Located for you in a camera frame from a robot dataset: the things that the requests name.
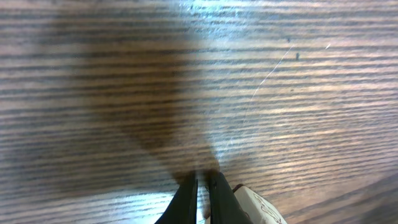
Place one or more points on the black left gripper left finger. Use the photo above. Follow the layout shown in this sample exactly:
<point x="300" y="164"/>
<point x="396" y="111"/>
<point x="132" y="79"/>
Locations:
<point x="182" y="209"/>

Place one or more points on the green A wooden block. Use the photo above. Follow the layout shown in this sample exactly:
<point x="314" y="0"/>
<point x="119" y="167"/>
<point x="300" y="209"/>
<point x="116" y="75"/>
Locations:
<point x="258" y="209"/>

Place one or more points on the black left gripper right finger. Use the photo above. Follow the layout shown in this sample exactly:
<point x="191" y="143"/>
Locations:
<point x="225" y="208"/>

